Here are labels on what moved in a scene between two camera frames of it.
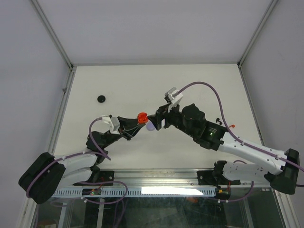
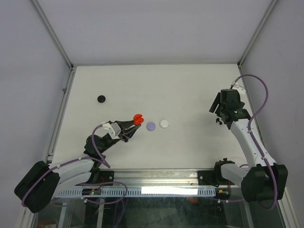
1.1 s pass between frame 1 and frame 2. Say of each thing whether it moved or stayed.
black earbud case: stayed
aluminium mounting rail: stayed
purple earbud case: stayed
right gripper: moved
